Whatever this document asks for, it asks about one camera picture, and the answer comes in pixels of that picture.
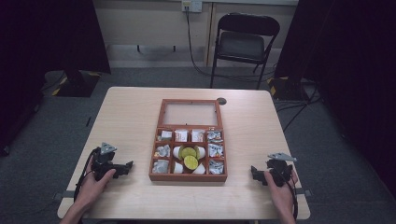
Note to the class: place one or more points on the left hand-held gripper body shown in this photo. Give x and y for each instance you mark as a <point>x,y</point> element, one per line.
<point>104,165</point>

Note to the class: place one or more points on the white wall socket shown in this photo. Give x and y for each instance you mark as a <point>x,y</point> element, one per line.
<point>192,5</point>

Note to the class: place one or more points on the grey table bracket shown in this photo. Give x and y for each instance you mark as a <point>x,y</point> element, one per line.
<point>63,195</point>
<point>304,192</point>

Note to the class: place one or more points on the white packet with blue print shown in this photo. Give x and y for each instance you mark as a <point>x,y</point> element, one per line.
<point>216,167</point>
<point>214,136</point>
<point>215,150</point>

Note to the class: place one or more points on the person's right hand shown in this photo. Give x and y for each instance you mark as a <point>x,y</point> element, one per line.
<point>281,196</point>

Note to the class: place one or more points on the white packet with orange print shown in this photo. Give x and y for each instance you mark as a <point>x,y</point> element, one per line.
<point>181,135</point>
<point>197,135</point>

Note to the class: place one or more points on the black stand base yellow stripes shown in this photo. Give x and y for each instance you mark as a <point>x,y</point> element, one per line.
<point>74,84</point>
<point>285,88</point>

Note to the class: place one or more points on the small white cup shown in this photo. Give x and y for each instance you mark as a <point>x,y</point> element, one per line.
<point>178,168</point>
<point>176,151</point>
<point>201,151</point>
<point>199,170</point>

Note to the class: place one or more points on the green lime half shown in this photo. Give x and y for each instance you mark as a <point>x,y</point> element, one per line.
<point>190,162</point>
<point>188,152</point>

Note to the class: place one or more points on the black folding chair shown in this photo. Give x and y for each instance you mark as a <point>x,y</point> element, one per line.
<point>241,45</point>

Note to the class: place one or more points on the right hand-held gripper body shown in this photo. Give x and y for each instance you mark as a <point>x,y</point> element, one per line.
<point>280,171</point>

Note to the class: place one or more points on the person's left hand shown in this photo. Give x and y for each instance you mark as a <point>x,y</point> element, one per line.
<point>93,188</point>

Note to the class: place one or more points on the dark curtain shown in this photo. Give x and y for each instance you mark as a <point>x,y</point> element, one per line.
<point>348,62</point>
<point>46,46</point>

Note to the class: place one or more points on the brown wooden compartment box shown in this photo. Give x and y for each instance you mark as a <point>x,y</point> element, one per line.
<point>186,177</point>

